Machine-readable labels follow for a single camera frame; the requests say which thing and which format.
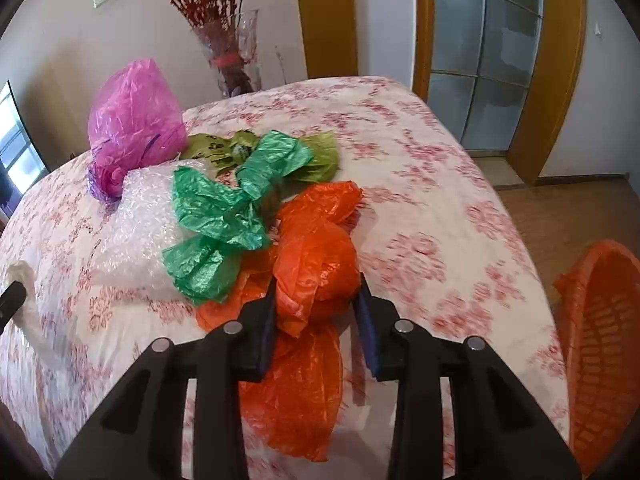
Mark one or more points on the dark wooden baseboard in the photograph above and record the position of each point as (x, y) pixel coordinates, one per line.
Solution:
(585, 178)

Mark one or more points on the small white plastic bag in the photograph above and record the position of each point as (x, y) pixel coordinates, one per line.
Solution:
(22, 272)

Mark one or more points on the pink plastic bag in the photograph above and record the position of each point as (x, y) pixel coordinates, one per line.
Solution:
(135, 110)

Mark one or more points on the floral tablecloth table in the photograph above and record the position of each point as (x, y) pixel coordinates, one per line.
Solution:
(425, 185)

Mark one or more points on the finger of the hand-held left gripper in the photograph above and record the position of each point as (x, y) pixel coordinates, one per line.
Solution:
(12, 302)

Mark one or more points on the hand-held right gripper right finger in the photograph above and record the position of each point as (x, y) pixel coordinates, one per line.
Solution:
(367, 340)

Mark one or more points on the clear bubble wrap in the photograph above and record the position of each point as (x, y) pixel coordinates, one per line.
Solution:
(140, 230)

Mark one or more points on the plastic mesh waste basket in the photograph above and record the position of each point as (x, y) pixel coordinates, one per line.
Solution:
(610, 360)

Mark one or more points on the light green plastic bag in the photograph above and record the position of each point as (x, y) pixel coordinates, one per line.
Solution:
(320, 160)

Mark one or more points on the wooden door frame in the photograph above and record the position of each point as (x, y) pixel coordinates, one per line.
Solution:
(555, 85)

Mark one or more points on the dark green plastic bag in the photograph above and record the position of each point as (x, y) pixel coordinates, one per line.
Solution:
(220, 210)

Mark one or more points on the knotted orange plastic bag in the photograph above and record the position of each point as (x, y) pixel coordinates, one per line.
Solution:
(320, 260)

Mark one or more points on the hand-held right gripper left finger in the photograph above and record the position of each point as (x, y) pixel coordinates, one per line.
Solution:
(265, 340)

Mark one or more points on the wooden wall trim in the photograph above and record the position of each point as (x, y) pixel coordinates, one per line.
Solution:
(325, 20)

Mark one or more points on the frosted glass sliding door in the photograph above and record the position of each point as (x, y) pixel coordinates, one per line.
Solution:
(485, 50)

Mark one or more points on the glass vase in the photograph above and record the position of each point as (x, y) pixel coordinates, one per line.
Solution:
(240, 50)

